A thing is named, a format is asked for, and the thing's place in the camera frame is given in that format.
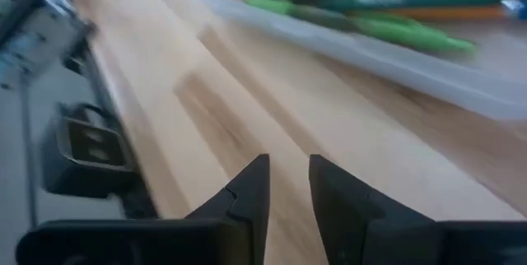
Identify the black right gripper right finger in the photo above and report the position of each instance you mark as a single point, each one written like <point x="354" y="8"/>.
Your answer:
<point x="341" y="207"/>

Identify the green highlighter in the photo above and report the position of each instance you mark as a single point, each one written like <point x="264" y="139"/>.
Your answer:
<point x="411" y="34"/>

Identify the orange pen with blue cap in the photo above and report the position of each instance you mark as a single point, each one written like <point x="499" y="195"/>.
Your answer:
<point x="449" y="12"/>

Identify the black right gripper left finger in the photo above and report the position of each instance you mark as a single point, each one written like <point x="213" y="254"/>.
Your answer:
<point x="247" y="215"/>

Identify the black aluminium table frame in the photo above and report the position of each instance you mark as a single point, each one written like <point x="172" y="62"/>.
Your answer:
<point x="41" y="38"/>

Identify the translucent plastic supply box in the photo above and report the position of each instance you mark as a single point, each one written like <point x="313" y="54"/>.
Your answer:
<point x="370" y="63"/>

